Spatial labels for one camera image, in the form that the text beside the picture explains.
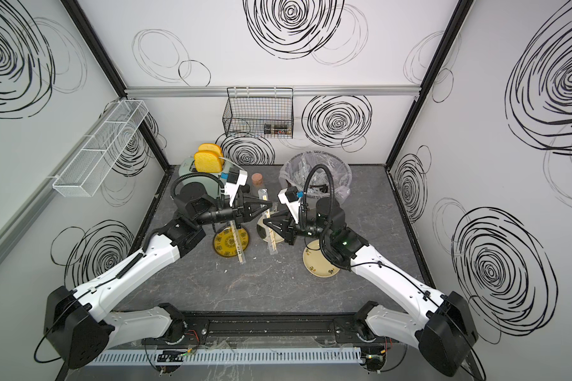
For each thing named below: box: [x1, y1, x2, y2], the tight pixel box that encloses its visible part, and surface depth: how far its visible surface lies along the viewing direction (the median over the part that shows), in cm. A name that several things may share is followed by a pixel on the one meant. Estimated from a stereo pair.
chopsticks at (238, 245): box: [229, 219, 247, 265], surface depth 91 cm
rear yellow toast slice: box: [198, 142, 224, 158], surface depth 98 cm
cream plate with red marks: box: [302, 238, 341, 278], surface depth 88 cm
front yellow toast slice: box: [193, 150, 225, 174], surface depth 98 cm
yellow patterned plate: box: [212, 227, 250, 258], surface depth 94 cm
